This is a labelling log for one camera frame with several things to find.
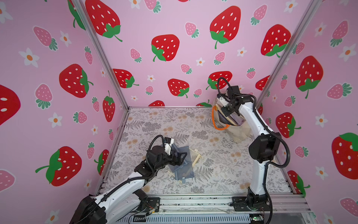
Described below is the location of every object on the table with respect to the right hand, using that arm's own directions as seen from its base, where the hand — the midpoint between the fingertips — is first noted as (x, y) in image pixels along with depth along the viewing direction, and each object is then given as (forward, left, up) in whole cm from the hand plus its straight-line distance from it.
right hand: (224, 109), depth 92 cm
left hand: (-31, +26, -6) cm, 41 cm away
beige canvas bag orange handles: (-12, -11, -11) cm, 19 cm away
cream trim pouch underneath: (-30, +18, -20) cm, 40 cm away
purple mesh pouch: (-6, -5, -2) cm, 9 cm away
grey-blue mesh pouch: (-36, +25, -20) cm, 48 cm away
